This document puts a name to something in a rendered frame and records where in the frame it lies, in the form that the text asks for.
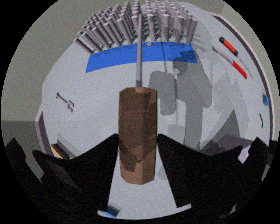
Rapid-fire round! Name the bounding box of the red-handled screwdriver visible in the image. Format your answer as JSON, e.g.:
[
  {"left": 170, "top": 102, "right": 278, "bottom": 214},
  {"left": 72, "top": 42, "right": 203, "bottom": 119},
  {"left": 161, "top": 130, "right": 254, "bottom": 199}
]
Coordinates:
[{"left": 219, "top": 37, "right": 240, "bottom": 57}]

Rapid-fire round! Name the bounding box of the tan flat bar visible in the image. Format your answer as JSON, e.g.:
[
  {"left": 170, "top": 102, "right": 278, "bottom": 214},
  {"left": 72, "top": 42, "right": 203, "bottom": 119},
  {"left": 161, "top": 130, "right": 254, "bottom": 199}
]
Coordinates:
[{"left": 50, "top": 143, "right": 70, "bottom": 159}]

